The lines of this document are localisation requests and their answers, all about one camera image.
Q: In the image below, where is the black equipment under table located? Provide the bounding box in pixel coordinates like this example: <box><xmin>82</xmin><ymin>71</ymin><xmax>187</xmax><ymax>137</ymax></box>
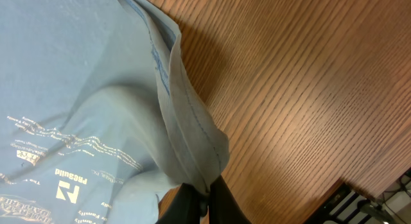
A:
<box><xmin>305</xmin><ymin>170</ymin><xmax>410</xmax><ymax>224</ymax></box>

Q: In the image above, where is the light blue t-shirt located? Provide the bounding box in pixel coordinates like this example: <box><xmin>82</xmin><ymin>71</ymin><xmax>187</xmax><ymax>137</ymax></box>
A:
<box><xmin>1</xmin><ymin>0</ymin><xmax>229</xmax><ymax>223</ymax></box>

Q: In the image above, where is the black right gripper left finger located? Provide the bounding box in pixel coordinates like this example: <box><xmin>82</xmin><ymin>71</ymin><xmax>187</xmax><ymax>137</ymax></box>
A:
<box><xmin>156</xmin><ymin>184</ymin><xmax>208</xmax><ymax>224</ymax></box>

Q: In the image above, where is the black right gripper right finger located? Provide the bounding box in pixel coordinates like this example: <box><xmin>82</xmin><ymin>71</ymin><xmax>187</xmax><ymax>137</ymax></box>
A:
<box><xmin>208</xmin><ymin>176</ymin><xmax>251</xmax><ymax>224</ymax></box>

